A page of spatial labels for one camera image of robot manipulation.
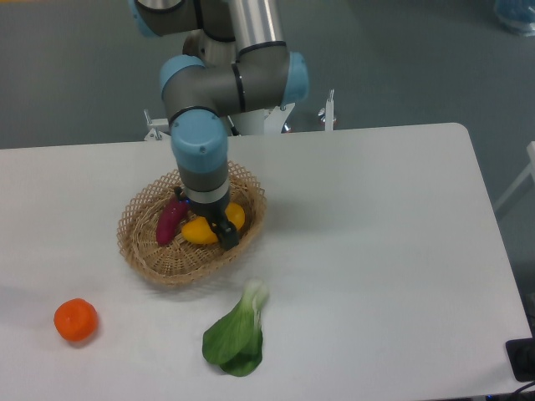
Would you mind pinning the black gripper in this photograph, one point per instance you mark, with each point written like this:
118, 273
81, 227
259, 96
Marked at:
215, 214

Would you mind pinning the yellow mango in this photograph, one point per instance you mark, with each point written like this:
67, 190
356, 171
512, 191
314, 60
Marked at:
198, 231

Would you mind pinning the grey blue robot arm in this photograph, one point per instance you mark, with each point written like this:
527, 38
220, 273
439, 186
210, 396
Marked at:
261, 74

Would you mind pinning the woven wicker basket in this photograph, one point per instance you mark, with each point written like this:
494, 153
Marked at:
181, 262

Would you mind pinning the purple sweet potato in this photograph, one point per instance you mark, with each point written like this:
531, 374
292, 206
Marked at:
170, 218

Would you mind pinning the green bok choy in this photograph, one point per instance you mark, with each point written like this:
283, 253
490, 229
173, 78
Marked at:
234, 342

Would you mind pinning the orange tangerine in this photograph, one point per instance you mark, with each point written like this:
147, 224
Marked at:
76, 320

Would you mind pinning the black device at table edge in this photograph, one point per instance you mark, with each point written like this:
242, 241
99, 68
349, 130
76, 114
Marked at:
520, 353

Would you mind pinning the blue plastic bag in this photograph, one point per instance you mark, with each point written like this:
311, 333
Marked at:
516, 15

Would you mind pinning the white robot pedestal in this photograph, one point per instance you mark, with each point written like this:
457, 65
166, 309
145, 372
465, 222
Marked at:
272, 121

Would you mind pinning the white frame at right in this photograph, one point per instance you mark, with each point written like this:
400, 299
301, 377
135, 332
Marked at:
519, 187

